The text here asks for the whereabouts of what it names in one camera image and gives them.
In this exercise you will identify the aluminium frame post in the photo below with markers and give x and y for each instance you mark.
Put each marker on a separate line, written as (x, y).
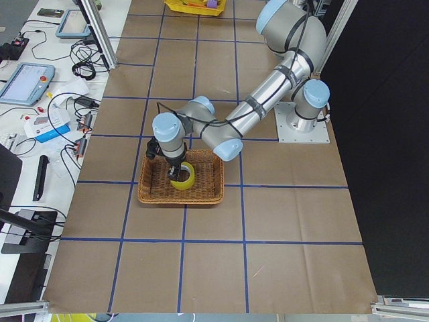
(335, 32)
(93, 20)

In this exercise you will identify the black smartphone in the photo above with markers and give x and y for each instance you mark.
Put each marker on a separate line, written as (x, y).
(44, 12)

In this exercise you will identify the yellow plastic bin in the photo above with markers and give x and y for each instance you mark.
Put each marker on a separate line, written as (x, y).
(195, 7)

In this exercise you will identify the aluminium rail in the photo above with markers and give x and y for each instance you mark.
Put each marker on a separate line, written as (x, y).
(29, 305)
(401, 307)

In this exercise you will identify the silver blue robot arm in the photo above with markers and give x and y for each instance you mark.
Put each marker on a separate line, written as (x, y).
(292, 33)

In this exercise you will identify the aluminium frame post right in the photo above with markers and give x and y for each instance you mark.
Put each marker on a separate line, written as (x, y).
(335, 32)

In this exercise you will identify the aluminium rail bottom right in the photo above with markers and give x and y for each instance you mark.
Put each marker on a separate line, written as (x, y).
(401, 307)

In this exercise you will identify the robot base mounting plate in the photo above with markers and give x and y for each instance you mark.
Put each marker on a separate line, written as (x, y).
(289, 135)

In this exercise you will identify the upper teach pendant tablet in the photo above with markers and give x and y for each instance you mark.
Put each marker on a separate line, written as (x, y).
(73, 25)

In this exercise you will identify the white blue paper box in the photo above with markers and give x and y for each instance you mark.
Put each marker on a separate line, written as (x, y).
(47, 126)

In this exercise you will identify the white paper sheet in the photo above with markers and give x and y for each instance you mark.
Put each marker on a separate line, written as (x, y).
(72, 89)

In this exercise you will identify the aluminium rail bottom left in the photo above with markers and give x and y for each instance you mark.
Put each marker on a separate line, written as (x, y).
(29, 305)

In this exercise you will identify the brown wicker basket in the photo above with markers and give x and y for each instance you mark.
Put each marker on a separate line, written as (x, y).
(154, 185)

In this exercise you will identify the teach pendant tablet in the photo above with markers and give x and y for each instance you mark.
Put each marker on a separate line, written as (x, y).
(73, 25)
(27, 84)

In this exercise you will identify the purple foam block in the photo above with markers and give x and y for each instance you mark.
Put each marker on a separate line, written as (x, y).
(212, 4)

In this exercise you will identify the black box red button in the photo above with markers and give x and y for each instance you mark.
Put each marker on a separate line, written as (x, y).
(13, 50)

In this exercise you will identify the lower teach pendant tablet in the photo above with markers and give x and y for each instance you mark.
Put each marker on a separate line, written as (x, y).
(27, 84)

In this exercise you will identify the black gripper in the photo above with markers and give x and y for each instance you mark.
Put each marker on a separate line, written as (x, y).
(174, 163)

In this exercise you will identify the orange connector lower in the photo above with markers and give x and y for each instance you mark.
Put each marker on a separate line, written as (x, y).
(79, 147)

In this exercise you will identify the orange connector upper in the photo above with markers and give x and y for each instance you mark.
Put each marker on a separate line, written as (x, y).
(84, 123)

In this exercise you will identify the yellow packing tape roll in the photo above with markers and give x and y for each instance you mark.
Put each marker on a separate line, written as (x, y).
(188, 182)

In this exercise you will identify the black power adapter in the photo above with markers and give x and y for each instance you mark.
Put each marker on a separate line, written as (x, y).
(87, 102)

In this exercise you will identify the black flat bar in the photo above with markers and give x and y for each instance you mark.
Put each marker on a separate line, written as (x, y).
(40, 178)

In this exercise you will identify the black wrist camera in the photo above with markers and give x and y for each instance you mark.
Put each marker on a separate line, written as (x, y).
(153, 149)

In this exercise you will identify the orange connector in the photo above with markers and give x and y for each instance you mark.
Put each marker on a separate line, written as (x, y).
(84, 123)
(79, 147)

